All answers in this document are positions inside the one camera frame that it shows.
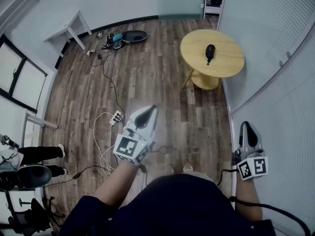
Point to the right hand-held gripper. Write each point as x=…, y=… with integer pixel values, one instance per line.
x=253, y=168

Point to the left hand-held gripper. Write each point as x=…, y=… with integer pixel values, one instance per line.
x=128, y=147

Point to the person's left forearm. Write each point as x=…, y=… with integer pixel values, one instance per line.
x=115, y=183

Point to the person's right forearm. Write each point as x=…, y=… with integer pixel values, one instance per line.
x=247, y=193

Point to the white power strip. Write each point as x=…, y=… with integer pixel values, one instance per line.
x=115, y=118

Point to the person's left shoe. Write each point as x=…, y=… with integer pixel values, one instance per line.
x=170, y=169

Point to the person's shoe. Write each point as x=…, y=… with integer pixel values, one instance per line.
x=170, y=169
x=188, y=167

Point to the person's right shoe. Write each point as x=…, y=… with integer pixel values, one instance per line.
x=188, y=167

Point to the round wooden side table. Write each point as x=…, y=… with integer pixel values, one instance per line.
x=226, y=58

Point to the person's dark navy shirt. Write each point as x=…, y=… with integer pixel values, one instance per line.
x=172, y=205

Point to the small black-white patterned block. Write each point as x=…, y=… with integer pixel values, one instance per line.
x=100, y=35
x=91, y=52

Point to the teal pouch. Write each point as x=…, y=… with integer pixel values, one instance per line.
x=117, y=37

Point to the white table leg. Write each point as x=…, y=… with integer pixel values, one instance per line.
x=37, y=122

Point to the black office chair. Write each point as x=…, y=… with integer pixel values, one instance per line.
x=34, y=176

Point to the white desk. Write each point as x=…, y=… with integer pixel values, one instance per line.
x=62, y=32

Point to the frosted glass door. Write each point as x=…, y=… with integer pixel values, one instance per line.
x=179, y=1

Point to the black framed window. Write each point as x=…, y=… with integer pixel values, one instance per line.
x=18, y=72

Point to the black chair base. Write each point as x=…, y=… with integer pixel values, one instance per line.
x=37, y=216

